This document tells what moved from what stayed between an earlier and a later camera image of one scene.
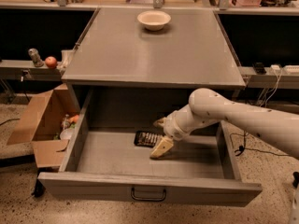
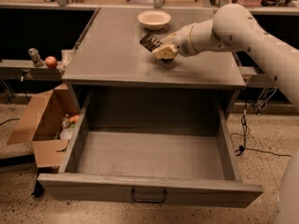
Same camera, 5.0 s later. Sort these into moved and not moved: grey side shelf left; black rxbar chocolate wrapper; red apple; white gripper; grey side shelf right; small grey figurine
Moved: black rxbar chocolate wrapper; white gripper
Not moved: grey side shelf right; red apple; grey side shelf left; small grey figurine
